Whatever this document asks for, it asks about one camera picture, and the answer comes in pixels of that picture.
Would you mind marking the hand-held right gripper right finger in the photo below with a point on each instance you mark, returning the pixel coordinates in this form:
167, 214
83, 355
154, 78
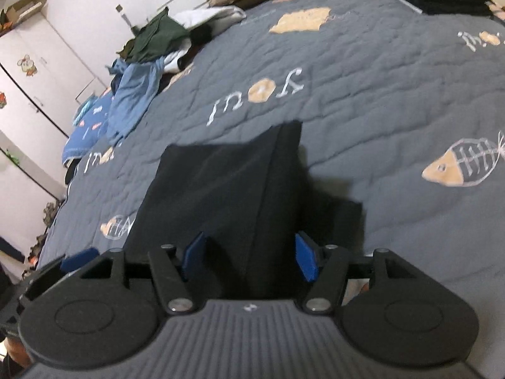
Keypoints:
307, 256

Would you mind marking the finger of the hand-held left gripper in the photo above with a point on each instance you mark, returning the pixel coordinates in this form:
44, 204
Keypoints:
81, 256

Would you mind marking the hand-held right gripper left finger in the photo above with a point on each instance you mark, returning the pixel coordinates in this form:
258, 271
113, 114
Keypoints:
193, 256

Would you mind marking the black sweatshirt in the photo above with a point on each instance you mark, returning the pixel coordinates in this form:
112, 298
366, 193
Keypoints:
221, 193

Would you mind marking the blue printed blanket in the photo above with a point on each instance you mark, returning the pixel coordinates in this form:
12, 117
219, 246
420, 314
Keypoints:
85, 142

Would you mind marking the small green ornament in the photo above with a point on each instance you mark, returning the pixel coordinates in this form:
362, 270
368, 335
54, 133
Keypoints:
12, 157

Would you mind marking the teal knitted cloth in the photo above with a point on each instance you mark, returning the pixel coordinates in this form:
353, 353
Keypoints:
85, 110

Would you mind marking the grey quilted bedspread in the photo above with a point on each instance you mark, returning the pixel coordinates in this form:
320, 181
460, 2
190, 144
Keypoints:
374, 98

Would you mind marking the cartoon animal sticker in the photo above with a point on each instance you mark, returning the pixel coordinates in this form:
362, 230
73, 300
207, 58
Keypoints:
27, 66
3, 100

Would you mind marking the white wardrobe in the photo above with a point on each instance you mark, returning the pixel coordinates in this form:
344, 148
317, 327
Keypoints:
43, 59

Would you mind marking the dark green garment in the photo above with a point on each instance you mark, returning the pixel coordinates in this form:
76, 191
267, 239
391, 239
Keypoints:
158, 35

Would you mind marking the white garment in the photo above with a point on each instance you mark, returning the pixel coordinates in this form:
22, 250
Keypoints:
213, 17

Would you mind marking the black slim stand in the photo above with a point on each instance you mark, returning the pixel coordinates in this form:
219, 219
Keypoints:
125, 17

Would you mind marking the cardboard box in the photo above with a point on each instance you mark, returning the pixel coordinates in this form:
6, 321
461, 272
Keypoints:
27, 6

